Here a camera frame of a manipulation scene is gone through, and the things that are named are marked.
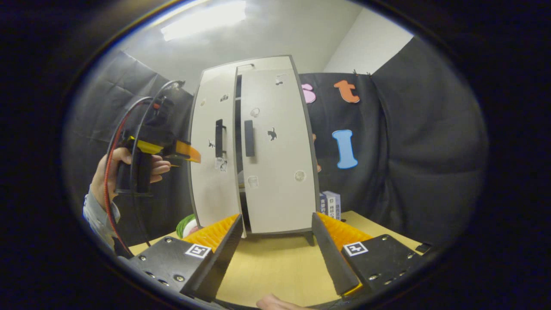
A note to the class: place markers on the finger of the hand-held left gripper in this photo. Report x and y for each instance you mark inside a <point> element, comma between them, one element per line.
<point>187,150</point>

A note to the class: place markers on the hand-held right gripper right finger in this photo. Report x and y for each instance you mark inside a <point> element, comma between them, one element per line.
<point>331,254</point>

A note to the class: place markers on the black backdrop cloth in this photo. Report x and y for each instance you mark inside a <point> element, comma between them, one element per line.
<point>409,150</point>

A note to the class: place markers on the watermelon slice toy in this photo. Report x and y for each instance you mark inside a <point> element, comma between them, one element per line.
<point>186,226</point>

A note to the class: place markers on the white cabinet door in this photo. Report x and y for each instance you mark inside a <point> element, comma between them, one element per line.
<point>206,185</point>
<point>280,193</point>

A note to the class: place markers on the white shoe cabinet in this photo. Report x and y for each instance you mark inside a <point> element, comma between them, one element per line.
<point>308,150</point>

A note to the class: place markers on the black table clamp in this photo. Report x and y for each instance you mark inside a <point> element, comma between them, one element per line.
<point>424,248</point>

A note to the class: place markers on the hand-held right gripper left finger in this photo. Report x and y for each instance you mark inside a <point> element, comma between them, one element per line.
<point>221,260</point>

